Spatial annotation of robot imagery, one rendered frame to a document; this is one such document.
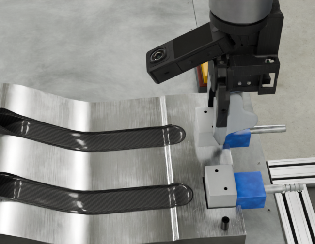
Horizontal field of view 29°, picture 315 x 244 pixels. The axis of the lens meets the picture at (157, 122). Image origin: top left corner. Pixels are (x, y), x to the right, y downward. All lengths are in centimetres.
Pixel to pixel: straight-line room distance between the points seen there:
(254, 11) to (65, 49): 55
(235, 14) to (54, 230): 35
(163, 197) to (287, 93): 147
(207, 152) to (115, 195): 14
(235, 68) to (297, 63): 163
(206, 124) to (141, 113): 11
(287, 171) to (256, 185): 90
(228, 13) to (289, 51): 173
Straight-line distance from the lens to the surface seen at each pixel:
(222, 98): 77
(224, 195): 79
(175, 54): 76
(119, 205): 83
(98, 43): 119
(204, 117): 87
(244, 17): 71
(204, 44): 75
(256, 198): 81
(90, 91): 109
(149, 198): 83
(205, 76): 106
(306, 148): 209
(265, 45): 77
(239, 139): 88
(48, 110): 91
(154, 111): 92
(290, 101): 223
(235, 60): 77
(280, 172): 171
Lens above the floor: 155
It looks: 47 degrees down
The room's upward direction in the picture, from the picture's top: 1 degrees counter-clockwise
